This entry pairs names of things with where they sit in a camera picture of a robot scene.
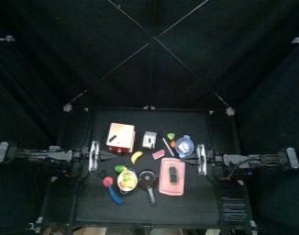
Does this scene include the blue toy bowl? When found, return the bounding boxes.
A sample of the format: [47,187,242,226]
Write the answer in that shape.
[173,134,196,159]

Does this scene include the black block toy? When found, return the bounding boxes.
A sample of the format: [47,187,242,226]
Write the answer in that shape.
[167,166,179,184]

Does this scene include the yellow toy banana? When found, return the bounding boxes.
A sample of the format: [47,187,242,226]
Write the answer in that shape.
[129,151,144,164]

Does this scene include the small pink block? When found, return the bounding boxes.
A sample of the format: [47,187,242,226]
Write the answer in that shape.
[151,149,167,161]

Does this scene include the silver pot with toy food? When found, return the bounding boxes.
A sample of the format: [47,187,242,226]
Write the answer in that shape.
[116,169,140,195]

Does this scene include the pink cutting board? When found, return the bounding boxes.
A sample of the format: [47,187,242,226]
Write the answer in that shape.
[157,157,187,196]

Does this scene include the grey toy toaster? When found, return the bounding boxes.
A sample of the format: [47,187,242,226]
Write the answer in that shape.
[141,130,157,150]

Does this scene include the black toy frying pan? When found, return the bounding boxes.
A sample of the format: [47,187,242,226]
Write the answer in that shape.
[137,170,159,205]

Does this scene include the black panel with white text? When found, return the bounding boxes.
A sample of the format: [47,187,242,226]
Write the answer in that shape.
[219,196,250,228]

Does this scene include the paring knife black handle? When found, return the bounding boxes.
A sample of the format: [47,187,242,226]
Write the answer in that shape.
[157,131,175,157]

